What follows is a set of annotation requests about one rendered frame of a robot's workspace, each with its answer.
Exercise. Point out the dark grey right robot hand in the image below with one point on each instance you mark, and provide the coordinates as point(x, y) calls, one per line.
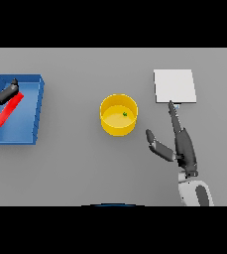
point(185, 147)

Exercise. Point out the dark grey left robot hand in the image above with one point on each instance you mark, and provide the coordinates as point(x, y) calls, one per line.
point(3, 95)

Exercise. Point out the red beaker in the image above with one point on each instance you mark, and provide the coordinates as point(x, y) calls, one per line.
point(9, 110)

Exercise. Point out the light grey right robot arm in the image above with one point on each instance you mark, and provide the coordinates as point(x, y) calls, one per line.
point(195, 194)

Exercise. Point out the pale square measuring scale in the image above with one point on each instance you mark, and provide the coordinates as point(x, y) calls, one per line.
point(174, 86)

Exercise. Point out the green nut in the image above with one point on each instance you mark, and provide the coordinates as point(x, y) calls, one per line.
point(125, 114)

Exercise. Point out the yellow bowl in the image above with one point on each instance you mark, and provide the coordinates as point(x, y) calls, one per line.
point(119, 116)

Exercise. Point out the blue tray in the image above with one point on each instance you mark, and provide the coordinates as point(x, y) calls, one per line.
point(22, 112)

